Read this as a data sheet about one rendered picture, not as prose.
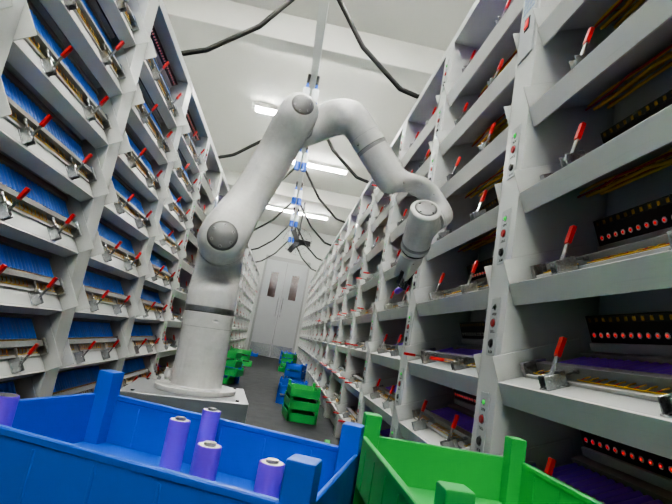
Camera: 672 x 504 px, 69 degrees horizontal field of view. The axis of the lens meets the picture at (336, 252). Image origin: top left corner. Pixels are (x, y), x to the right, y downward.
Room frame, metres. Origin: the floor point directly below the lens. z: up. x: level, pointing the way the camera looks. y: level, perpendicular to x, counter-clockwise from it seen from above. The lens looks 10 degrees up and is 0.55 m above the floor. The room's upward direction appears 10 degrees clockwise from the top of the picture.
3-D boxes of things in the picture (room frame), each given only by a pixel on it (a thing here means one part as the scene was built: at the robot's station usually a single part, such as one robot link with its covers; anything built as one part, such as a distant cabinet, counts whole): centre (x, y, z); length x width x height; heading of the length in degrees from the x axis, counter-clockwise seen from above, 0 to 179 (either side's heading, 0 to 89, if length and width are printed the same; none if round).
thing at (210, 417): (0.52, 0.09, 0.44); 0.02 x 0.02 x 0.06
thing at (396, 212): (2.44, -0.34, 0.89); 0.20 x 0.09 x 1.78; 95
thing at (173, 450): (0.45, 0.11, 0.44); 0.02 x 0.02 x 0.06
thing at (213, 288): (1.25, 0.29, 0.69); 0.19 x 0.12 x 0.24; 12
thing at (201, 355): (1.22, 0.28, 0.48); 0.19 x 0.19 x 0.18
